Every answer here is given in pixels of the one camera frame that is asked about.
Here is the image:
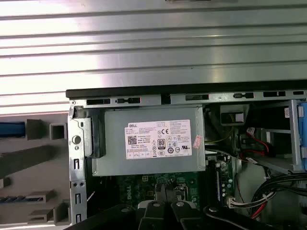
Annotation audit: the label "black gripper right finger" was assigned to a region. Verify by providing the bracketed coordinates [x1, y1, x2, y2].
[167, 184, 267, 230]

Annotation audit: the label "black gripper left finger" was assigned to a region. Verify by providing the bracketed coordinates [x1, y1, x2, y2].
[69, 183, 168, 230]

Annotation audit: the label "hard disk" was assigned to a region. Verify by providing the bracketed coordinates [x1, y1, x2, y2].
[0, 121, 26, 138]

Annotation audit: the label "CPU socket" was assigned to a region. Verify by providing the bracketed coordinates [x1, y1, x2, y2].
[172, 183, 194, 201]

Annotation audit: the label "green motherboard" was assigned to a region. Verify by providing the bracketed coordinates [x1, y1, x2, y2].
[95, 155, 238, 216]

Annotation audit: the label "RAM stick in motherboard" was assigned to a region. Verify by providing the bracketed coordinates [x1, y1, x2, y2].
[215, 165, 223, 202]

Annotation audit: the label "grey power supply unit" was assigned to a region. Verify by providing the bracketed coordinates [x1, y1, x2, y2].
[92, 105, 207, 177]

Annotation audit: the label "black open PC case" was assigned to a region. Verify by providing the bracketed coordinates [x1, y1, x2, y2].
[66, 80, 307, 230]

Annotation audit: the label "grey parts rack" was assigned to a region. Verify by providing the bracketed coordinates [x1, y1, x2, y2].
[0, 112, 71, 226]

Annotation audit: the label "silver drive cage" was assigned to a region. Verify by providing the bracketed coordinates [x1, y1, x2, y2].
[239, 99, 307, 175]

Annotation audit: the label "RAM stick in rack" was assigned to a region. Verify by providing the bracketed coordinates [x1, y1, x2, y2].
[0, 196, 25, 204]

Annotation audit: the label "blue plastic drive latch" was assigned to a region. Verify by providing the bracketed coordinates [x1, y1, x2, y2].
[296, 103, 307, 171]

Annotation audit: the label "yellow wires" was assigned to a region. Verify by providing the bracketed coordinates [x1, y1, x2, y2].
[205, 112, 235, 144]

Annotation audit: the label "black wire bundle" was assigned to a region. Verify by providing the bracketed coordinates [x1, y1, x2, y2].
[249, 172, 307, 219]

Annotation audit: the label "red flat wire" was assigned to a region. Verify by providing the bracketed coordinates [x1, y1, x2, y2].
[246, 128, 273, 158]

